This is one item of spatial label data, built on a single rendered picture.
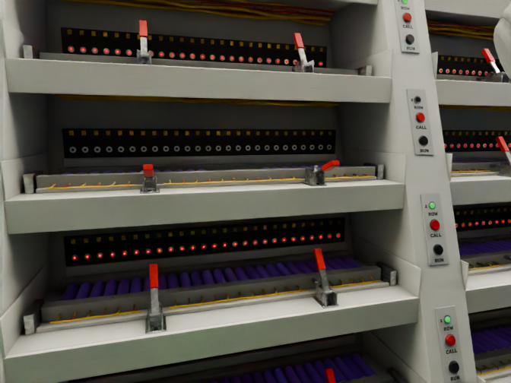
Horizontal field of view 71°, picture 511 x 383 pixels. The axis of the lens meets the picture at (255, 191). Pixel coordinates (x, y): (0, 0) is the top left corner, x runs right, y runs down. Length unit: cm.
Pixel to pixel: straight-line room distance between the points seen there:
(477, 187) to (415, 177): 14
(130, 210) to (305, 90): 34
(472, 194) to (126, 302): 63
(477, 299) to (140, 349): 57
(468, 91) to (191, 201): 57
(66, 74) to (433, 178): 62
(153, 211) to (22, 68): 26
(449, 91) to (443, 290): 37
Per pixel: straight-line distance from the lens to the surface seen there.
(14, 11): 68
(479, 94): 85
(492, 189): 81
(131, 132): 71
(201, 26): 86
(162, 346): 55
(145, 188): 56
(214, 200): 54
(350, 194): 61
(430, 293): 69
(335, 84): 66
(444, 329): 72
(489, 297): 79
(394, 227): 70
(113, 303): 60
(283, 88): 62
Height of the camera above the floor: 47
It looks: 7 degrees up
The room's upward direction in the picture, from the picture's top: 4 degrees counter-clockwise
